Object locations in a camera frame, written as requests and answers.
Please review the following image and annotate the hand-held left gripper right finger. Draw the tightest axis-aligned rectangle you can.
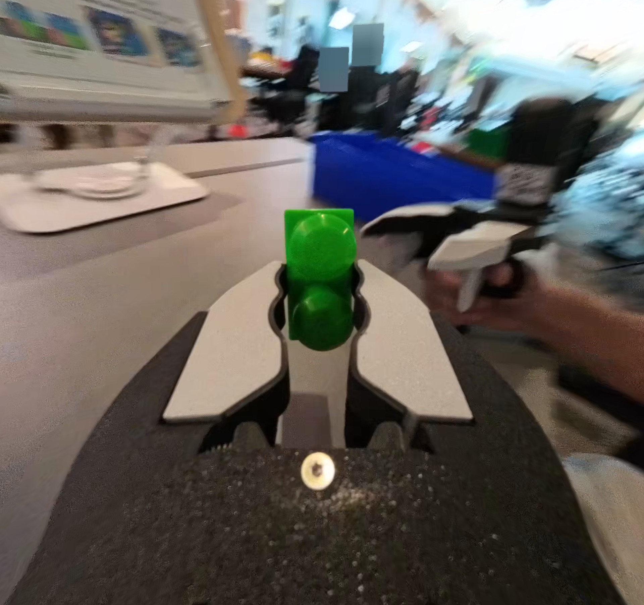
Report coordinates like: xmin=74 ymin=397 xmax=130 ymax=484
xmin=346 ymin=260 xmax=475 ymax=427

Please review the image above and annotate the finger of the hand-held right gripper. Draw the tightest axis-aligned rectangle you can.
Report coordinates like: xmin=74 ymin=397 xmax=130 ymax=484
xmin=427 ymin=222 xmax=535 ymax=313
xmin=360 ymin=203 xmax=454 ymax=239

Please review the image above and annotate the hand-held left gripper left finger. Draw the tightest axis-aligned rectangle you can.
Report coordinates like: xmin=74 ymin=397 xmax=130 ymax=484
xmin=162 ymin=262 xmax=292 ymax=427

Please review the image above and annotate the blue storage bin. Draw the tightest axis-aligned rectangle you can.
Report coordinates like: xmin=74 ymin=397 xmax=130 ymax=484
xmin=309 ymin=131 xmax=496 ymax=219

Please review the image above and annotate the green mega block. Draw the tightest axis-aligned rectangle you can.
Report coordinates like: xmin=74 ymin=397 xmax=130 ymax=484
xmin=284 ymin=209 xmax=355 ymax=352

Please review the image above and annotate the person's right hand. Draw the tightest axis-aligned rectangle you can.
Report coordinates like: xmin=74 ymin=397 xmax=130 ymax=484
xmin=425 ymin=262 xmax=555 ymax=335

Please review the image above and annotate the stack of green bins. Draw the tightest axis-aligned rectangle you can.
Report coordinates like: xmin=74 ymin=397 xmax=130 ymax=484
xmin=465 ymin=127 xmax=510 ymax=159

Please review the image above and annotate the person's white t-shirt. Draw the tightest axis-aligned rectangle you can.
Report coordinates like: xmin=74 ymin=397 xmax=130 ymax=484
xmin=563 ymin=454 xmax=644 ymax=605

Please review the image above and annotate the instruction board on white stand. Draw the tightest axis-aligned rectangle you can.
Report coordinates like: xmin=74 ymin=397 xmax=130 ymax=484
xmin=0 ymin=0 xmax=247 ymax=234

